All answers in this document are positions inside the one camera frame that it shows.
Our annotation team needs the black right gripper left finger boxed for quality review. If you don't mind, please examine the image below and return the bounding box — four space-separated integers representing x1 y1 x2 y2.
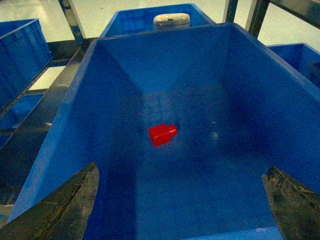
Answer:
0 162 100 240

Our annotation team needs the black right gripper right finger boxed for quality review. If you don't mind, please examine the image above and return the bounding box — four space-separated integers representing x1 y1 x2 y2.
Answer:
262 166 320 240

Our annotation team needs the red toy block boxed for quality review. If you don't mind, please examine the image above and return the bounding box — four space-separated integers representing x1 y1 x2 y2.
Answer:
148 123 178 147

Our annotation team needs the large blue bin upper shelf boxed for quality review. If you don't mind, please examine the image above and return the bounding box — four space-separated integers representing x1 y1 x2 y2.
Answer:
9 23 320 240

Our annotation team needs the white round device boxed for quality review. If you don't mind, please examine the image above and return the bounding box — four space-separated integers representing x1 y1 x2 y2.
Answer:
153 12 191 31

